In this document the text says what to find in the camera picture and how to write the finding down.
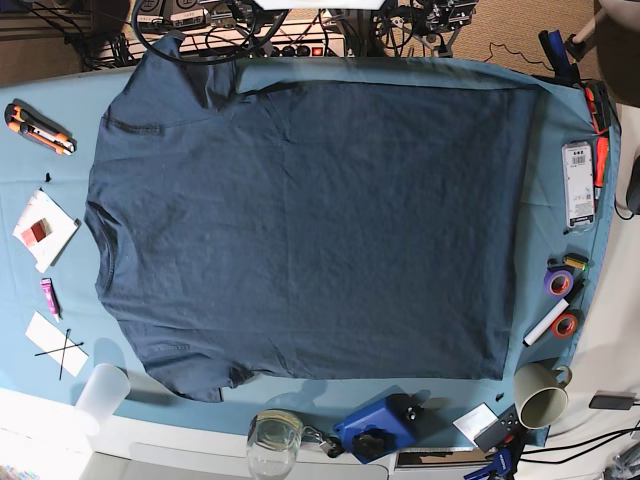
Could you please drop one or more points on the small pink tube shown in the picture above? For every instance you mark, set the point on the small pink tube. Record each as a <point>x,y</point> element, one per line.
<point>51,298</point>

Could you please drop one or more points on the black remote control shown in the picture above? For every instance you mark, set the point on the black remote control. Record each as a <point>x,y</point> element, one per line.
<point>507,424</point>

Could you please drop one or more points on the small yellow battery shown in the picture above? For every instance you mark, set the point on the small yellow battery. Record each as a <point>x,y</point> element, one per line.
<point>576,262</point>

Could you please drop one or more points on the white power strip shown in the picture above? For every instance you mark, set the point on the white power strip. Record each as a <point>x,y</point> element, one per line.
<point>319,40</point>

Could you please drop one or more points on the black hair pin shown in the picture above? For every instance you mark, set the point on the black hair pin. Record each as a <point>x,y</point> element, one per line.
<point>65,347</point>
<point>61,368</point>

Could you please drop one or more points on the white paper with red square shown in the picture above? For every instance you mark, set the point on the white paper with red square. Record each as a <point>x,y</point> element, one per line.
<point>44,229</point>

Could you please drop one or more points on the white marker pen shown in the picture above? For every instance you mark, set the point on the white marker pen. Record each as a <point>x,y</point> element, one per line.
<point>545,323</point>

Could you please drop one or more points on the clear glass mug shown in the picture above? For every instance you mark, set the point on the clear glass mug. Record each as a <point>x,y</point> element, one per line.
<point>273,443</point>

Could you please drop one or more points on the white packaged device box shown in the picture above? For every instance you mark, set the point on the white packaged device box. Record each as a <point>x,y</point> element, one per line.
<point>578,185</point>

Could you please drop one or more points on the beige ceramic mug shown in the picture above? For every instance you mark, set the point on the beige ceramic mug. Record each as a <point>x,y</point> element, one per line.
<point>540,395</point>

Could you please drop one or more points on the black adapter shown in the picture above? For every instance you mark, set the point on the black adapter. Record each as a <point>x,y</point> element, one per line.
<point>616,401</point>

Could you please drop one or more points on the light blue table cloth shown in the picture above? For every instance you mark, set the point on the light blue table cloth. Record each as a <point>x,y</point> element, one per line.
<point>78,102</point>

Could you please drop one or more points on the purple tape roll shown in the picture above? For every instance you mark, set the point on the purple tape roll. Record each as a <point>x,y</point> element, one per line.
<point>558,282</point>

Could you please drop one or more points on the dark blue T-shirt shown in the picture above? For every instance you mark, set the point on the dark blue T-shirt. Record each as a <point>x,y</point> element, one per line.
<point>316,230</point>

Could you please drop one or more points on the blue plastic box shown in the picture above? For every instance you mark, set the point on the blue plastic box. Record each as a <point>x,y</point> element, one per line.
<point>380,428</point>

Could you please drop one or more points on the blue clamp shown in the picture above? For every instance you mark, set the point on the blue clamp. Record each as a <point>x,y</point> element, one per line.
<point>503,463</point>

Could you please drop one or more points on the orange screwdriver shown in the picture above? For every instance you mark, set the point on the orange screwdriver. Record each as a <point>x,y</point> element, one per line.
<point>601,155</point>

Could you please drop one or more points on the red tape roll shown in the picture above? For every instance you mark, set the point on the red tape roll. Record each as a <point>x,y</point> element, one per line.
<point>565,325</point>

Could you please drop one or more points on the orange black utility knife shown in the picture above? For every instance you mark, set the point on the orange black utility knife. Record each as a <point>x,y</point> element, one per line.
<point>30,124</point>

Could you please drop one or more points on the small padlock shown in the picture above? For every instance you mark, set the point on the small padlock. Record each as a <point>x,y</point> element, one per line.
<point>330,445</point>

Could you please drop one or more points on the translucent plastic cup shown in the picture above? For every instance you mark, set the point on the translucent plastic cup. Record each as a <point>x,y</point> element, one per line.
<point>105,390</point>

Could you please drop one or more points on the orange black tool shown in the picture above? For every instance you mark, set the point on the orange black tool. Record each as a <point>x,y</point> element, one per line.
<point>597,100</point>

